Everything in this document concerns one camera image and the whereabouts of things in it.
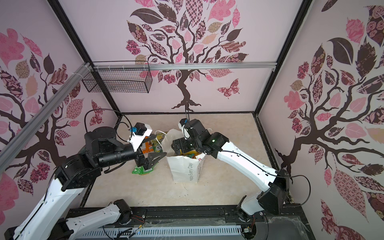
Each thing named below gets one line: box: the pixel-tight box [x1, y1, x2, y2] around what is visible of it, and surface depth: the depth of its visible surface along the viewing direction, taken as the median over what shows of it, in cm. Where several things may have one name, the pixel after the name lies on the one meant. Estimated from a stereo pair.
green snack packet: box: [132, 165, 154, 175], surface depth 87 cm
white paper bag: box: [161, 128, 206, 183], surface depth 73 cm
